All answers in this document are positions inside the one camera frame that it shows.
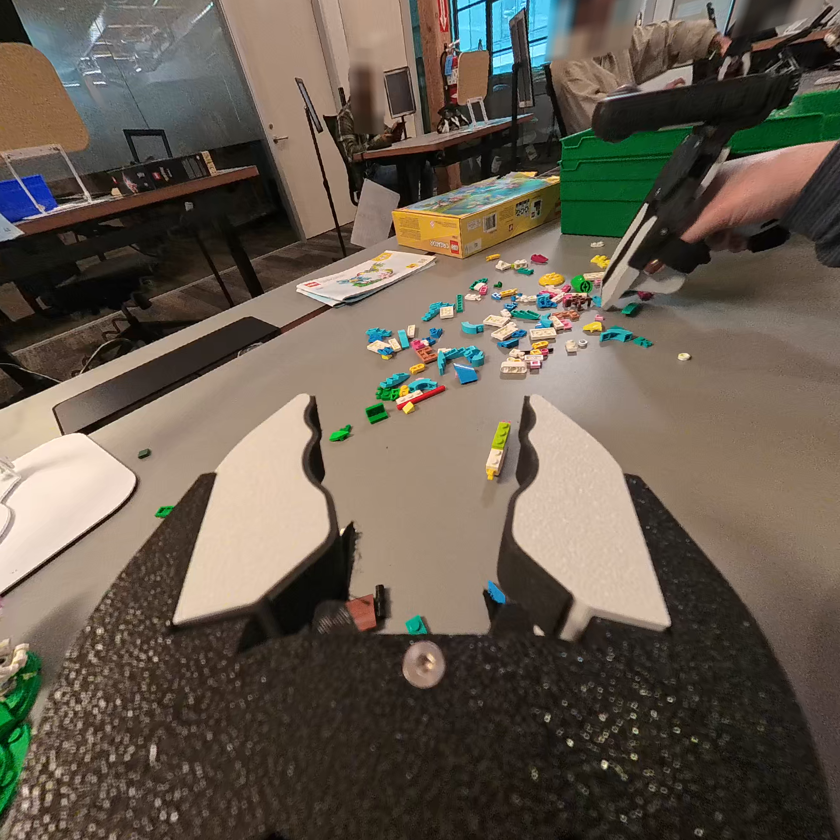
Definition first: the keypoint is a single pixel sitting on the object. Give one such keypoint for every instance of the person's right hand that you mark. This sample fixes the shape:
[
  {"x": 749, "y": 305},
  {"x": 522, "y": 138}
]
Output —
[{"x": 754, "y": 190}]

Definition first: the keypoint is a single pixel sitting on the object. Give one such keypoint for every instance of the lego pieces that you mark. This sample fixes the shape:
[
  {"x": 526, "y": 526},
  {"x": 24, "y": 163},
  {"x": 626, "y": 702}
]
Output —
[{"x": 467, "y": 374}]

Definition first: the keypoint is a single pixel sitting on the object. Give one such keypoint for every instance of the wooden pillar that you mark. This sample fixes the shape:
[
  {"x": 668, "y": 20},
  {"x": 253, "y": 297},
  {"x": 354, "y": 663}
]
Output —
[{"x": 433, "y": 98}]

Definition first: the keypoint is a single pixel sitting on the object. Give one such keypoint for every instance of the thin black computer monitor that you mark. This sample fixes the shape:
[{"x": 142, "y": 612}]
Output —
[{"x": 522, "y": 59}]

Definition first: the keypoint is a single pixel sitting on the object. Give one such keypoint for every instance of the small lime white lego subassembly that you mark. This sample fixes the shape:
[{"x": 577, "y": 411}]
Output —
[{"x": 499, "y": 446}]

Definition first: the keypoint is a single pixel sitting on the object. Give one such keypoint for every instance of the colourful lego flower model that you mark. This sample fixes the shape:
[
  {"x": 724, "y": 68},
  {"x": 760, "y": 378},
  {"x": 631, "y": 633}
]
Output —
[{"x": 16, "y": 722}]

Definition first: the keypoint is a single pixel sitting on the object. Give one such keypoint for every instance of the yellow lego set box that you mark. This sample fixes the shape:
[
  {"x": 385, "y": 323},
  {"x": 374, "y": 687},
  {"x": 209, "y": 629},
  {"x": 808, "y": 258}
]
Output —
[{"x": 459, "y": 229}]

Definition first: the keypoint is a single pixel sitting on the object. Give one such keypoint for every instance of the dark lego set box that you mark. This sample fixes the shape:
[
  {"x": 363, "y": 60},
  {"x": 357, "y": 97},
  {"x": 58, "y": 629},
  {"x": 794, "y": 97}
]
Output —
[{"x": 164, "y": 170}]

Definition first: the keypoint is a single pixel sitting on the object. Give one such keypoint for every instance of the tan panel on acrylic stand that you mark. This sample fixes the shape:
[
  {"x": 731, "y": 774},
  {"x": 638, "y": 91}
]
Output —
[
  {"x": 39, "y": 98},
  {"x": 474, "y": 75}
]

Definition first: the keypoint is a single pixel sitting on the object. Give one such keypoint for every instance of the black rectangular table panel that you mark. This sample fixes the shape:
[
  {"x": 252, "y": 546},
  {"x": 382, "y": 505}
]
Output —
[{"x": 164, "y": 374}]

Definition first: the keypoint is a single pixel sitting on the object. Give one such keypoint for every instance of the stack of green plastic bins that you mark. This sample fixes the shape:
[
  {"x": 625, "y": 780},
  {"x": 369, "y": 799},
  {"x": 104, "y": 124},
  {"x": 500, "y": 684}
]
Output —
[{"x": 604, "y": 197}]

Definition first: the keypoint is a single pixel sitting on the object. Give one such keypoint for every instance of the wooden top desk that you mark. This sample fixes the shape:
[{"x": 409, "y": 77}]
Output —
[
  {"x": 459, "y": 131},
  {"x": 164, "y": 190}
]

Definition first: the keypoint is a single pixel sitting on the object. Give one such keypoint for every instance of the black tripod with tablet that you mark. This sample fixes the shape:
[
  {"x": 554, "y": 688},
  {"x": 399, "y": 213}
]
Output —
[{"x": 310, "y": 105}]

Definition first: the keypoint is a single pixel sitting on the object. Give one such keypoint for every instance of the white base acrylic stand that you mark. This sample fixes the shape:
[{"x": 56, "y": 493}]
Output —
[{"x": 65, "y": 485}]

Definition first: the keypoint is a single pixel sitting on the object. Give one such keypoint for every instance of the blue box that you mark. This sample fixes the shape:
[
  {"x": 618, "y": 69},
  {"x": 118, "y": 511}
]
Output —
[{"x": 19, "y": 197}]

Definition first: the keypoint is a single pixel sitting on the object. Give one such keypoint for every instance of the lego instruction booklet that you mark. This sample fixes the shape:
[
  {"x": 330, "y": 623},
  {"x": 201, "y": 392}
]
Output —
[{"x": 367, "y": 275}]

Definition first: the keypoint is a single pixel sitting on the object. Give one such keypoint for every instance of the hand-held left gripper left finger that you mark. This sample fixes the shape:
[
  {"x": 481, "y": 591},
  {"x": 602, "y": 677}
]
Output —
[{"x": 262, "y": 525}]

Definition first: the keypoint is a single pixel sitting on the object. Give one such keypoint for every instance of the red fire extinguisher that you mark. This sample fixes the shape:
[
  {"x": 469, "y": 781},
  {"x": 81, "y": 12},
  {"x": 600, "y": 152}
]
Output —
[{"x": 451, "y": 65}]

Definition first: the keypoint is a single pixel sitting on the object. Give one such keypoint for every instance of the black office chair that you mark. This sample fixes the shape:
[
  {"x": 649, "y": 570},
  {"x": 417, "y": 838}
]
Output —
[{"x": 98, "y": 289}]

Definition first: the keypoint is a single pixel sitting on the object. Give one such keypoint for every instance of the person's right forearm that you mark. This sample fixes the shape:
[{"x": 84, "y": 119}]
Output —
[{"x": 820, "y": 197}]

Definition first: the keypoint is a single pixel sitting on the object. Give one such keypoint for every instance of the grey computer monitor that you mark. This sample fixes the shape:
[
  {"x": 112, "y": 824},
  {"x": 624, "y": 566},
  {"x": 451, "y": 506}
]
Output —
[{"x": 398, "y": 92}]

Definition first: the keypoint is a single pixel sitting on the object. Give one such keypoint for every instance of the white sheet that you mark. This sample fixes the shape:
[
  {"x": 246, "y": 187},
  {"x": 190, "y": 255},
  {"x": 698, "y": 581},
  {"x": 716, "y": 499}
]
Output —
[{"x": 375, "y": 213}]

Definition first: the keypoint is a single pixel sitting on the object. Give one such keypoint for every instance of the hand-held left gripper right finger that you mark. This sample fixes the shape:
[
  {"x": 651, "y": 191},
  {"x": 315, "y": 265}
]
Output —
[{"x": 584, "y": 525}]

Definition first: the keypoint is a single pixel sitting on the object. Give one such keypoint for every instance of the white door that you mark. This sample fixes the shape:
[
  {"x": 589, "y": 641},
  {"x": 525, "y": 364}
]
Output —
[{"x": 289, "y": 98}]

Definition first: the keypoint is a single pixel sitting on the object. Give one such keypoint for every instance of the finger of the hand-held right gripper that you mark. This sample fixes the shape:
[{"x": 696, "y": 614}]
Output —
[
  {"x": 666, "y": 283},
  {"x": 623, "y": 262}
]

